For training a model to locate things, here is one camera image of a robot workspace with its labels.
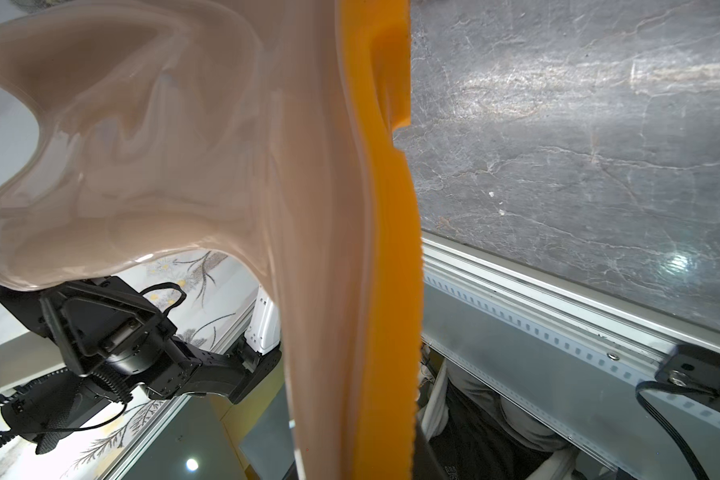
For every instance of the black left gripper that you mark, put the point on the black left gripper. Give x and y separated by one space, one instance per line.
111 340

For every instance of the tan rubber boot orange sole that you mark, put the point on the tan rubber boot orange sole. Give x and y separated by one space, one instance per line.
259 129

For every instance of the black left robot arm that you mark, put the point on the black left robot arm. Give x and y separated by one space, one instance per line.
233 374

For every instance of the aluminium front rail frame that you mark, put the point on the aluminium front rail frame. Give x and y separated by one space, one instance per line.
568 355

